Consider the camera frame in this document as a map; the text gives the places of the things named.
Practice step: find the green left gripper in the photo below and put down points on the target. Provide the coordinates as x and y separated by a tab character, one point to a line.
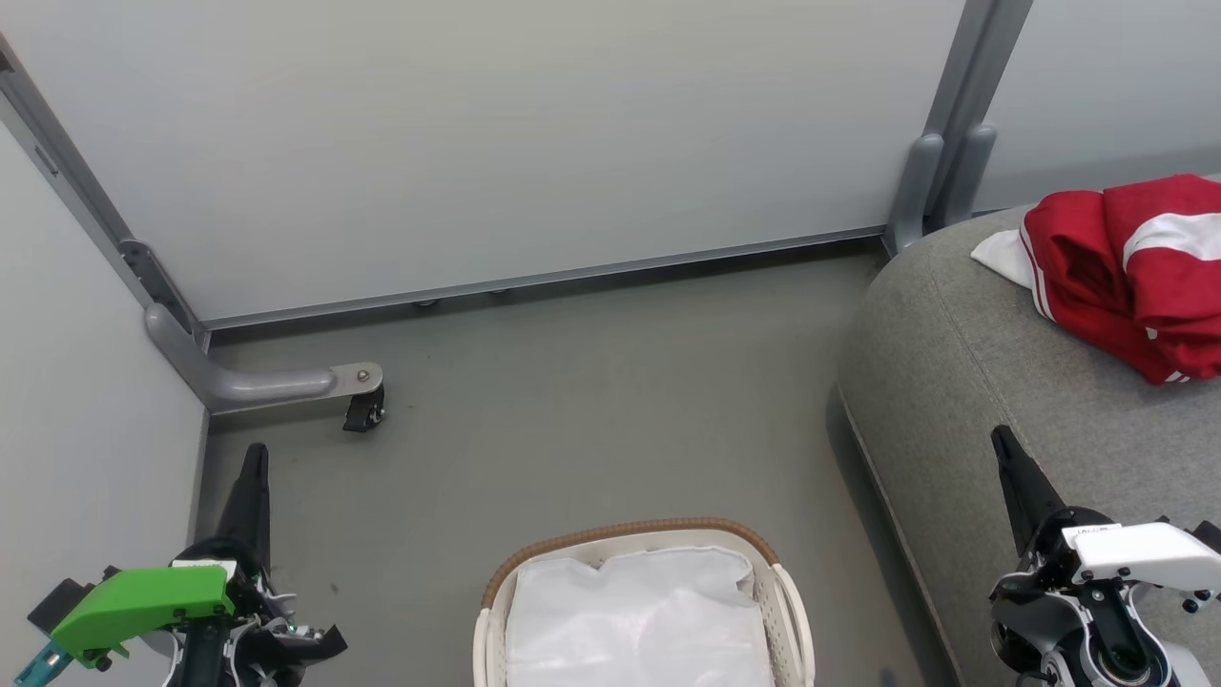
143	601

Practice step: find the grey partition bottom rail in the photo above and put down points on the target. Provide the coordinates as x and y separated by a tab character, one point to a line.
534	281

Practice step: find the white laundry basket brown rim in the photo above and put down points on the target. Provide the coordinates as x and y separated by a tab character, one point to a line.
496	620

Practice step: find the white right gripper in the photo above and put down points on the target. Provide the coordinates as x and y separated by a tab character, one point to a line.
1135	551

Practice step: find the black caster wheel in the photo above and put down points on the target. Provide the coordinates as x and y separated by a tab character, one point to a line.
363	412

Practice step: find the grey partition corner post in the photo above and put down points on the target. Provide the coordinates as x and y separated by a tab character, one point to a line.
86	200

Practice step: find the grey fabric sofa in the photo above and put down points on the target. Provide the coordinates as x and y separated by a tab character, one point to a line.
973	382

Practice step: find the white cloth in basket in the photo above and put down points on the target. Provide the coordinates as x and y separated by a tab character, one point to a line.
639	620

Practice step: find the grey partition foot with caster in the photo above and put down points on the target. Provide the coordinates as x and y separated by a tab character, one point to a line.
258	384

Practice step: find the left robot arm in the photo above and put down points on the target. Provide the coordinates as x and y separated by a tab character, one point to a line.
205	663

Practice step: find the white garment piece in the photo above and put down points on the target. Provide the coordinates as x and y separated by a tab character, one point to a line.
1003	258

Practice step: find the red garment with white stripes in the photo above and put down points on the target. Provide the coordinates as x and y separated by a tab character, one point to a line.
1135	286

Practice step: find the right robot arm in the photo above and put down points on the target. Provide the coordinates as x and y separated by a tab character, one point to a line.
1116	658

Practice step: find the grey partition post with feet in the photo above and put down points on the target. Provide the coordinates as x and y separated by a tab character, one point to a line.
940	143

